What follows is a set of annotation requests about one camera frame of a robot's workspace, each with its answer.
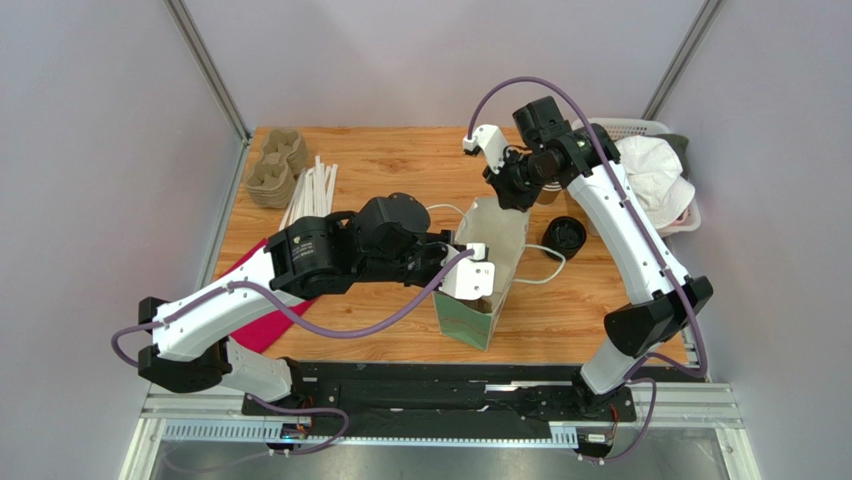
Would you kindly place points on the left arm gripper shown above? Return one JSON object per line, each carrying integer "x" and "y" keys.
{"x": 439, "y": 244}

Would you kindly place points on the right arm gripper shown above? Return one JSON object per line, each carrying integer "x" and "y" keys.
{"x": 508, "y": 189}

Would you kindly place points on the red folded cloth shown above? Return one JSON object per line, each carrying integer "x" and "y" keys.
{"x": 263, "y": 332}

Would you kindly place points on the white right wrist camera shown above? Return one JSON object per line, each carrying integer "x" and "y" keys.
{"x": 489, "y": 141}

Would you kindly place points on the white plastic basket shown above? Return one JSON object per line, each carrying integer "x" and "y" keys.
{"x": 618, "y": 128}

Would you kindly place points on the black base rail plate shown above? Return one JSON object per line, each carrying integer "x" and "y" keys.
{"x": 454, "y": 401}

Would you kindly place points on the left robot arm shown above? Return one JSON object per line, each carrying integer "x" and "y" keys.
{"x": 386, "y": 241}

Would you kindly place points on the stack of paper cups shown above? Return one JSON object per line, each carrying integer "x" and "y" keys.
{"x": 548, "y": 195}

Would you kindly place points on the green white paper bag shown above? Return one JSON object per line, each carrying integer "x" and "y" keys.
{"x": 473, "y": 323}

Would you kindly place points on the stack of pulp cup carriers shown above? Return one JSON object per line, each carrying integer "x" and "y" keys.
{"x": 271, "y": 180}

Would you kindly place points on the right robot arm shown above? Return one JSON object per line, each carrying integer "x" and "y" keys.
{"x": 663, "y": 296}

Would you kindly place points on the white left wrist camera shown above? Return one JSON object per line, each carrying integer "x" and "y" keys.
{"x": 472, "y": 277}

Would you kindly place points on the white paper straws bundle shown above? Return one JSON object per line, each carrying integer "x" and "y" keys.
{"x": 314, "y": 193}

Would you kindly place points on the white bucket hat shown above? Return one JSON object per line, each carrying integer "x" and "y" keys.
{"x": 655, "y": 175}

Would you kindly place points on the dark green cloth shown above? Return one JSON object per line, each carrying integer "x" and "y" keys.
{"x": 679, "y": 144}

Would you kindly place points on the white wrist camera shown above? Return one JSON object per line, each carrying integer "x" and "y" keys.
{"x": 472, "y": 277}
{"x": 489, "y": 141}

